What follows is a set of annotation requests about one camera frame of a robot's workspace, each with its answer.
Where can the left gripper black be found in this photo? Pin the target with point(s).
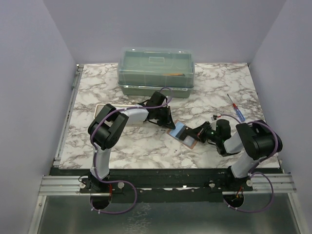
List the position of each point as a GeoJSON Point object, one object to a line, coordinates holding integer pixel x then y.
{"type": "Point", "coordinates": [168, 121]}

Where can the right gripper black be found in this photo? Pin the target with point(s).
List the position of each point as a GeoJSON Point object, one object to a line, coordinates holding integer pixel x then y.
{"type": "Point", "coordinates": [197, 132]}

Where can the black credit card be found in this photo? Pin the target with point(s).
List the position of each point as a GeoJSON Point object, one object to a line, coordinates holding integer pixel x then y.
{"type": "Point", "coordinates": [181, 134]}

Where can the brown leather card holder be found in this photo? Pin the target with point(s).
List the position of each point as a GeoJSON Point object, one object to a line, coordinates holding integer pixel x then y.
{"type": "Point", "coordinates": [188, 141]}

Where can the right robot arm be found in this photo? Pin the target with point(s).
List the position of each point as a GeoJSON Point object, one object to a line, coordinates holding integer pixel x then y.
{"type": "Point", "coordinates": [256, 140]}

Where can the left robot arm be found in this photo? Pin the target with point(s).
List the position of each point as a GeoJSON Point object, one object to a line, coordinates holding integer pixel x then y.
{"type": "Point", "coordinates": [107, 127]}

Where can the red blue screwdriver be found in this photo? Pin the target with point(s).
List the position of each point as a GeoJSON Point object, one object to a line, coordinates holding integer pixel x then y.
{"type": "Point", "coordinates": [237, 110]}

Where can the green clear-lid storage box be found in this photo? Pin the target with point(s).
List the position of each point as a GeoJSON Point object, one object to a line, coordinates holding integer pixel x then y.
{"type": "Point", "coordinates": [141, 71]}

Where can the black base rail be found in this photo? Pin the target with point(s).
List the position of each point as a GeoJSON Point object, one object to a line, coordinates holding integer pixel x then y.
{"type": "Point", "coordinates": [163, 185]}

